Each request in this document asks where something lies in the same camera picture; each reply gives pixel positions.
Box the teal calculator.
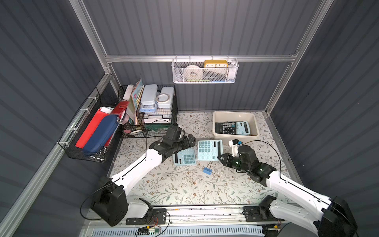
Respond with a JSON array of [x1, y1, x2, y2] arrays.
[[197, 140, 223, 161], [173, 148, 196, 166]]

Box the teal calculator face down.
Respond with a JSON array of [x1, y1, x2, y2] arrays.
[[236, 121, 251, 135]]

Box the black calculator back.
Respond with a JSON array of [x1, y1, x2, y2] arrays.
[[215, 121, 236, 135]]

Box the beige plastic storage box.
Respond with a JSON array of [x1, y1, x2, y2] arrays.
[[212, 111, 260, 144]]

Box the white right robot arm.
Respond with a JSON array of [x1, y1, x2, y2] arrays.
[[218, 145, 358, 237]]

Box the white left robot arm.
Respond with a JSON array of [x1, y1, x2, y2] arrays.
[[90, 125, 196, 227]]

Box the blue binder clip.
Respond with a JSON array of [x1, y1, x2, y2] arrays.
[[203, 162, 213, 175]]

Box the floral table mat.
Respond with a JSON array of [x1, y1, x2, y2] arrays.
[[111, 112, 293, 205]]

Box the white pencil case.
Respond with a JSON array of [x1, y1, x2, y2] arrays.
[[140, 84, 158, 106]]

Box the white tape roll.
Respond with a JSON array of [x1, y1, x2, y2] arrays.
[[183, 65, 203, 81]]

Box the colourful books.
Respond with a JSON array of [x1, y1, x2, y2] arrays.
[[126, 78, 144, 125]]

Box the yellow clock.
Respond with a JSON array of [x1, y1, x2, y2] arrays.
[[204, 59, 229, 68]]

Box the blue pencil pouch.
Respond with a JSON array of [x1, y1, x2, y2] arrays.
[[83, 115, 119, 156]]

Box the red folder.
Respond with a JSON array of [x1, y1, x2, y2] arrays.
[[75, 101, 129, 149]]

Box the small circuit board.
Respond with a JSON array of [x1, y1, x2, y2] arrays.
[[136, 226, 161, 236]]

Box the black wire desk organizer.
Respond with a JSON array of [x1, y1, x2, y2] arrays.
[[121, 85, 178, 139]]

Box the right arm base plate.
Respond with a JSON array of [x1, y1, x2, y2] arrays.
[[242, 206, 269, 222]]

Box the white wire wall basket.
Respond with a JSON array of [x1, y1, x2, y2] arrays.
[[171, 57, 239, 84]]

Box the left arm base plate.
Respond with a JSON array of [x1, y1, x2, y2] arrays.
[[125, 208, 168, 226]]

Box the black wire side basket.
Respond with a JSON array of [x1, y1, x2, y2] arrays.
[[58, 88, 122, 163]]

